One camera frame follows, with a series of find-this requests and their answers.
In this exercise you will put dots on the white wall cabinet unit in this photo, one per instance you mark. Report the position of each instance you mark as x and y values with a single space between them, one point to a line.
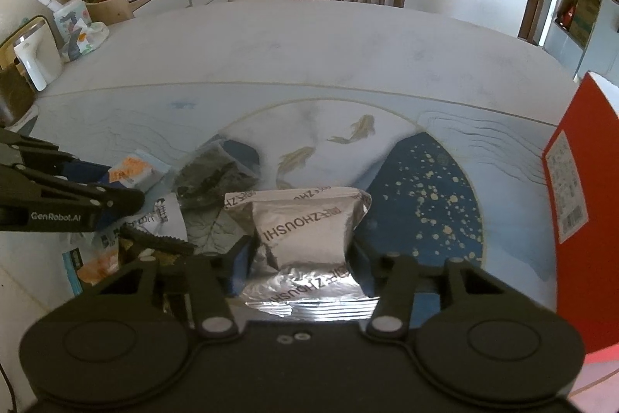
583 37

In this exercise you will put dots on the silver foil snack bag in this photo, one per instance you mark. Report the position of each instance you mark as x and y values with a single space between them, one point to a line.
300 271

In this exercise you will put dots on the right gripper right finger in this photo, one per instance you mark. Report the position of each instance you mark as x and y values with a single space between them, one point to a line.
392 279

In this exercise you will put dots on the white sausage snack pouch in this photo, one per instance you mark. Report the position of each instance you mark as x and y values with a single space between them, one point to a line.
164 220

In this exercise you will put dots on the small orange white packet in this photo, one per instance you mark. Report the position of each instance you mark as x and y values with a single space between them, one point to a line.
135 171

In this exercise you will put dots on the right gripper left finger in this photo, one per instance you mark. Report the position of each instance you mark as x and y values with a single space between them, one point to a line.
211 280

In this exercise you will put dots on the red shoe box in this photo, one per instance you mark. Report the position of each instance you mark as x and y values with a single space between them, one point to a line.
581 167

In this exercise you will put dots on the patterned table mat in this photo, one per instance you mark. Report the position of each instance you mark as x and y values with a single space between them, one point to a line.
472 178

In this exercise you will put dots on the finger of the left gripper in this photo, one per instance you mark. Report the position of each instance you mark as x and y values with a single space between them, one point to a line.
116 202
34 154

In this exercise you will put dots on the dark seaweed clear bag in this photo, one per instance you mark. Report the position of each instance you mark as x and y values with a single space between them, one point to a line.
217 167

